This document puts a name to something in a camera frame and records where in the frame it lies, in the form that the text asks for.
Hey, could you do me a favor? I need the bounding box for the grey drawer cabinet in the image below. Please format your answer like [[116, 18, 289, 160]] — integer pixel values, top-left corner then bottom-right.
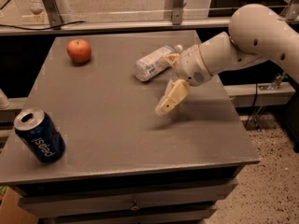
[[0, 31, 259, 224]]

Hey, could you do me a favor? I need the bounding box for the red apple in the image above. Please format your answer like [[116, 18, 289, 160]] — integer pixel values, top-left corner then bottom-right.
[[66, 39, 92, 63]]

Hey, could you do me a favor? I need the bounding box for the metal bracket post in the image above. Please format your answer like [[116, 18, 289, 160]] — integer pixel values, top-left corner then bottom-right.
[[42, 0, 63, 30], [172, 0, 184, 25]]

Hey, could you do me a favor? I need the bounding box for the black hanging cable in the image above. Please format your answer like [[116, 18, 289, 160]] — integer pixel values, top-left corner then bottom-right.
[[244, 82, 260, 130]]

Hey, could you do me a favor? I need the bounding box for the black cable on rail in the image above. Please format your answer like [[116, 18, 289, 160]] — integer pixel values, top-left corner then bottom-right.
[[0, 20, 87, 32]]

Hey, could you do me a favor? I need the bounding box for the clear plastic water bottle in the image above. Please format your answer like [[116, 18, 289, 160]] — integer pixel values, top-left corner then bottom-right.
[[134, 45, 183, 82]]

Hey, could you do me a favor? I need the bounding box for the metal bracket post left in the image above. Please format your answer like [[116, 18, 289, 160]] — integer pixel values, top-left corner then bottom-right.
[[42, 0, 63, 30]]

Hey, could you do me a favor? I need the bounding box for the blue Pepsi can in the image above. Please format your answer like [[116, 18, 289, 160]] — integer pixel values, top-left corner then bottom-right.
[[14, 108, 65, 163]]

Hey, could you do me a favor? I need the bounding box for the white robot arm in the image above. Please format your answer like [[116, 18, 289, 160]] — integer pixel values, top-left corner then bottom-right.
[[155, 4, 299, 115]]

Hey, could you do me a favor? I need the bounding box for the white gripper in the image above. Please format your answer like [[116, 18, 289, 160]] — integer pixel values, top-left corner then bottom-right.
[[155, 45, 212, 115]]

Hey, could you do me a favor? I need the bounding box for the cardboard box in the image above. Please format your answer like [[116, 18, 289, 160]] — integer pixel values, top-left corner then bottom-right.
[[0, 188, 38, 224]]

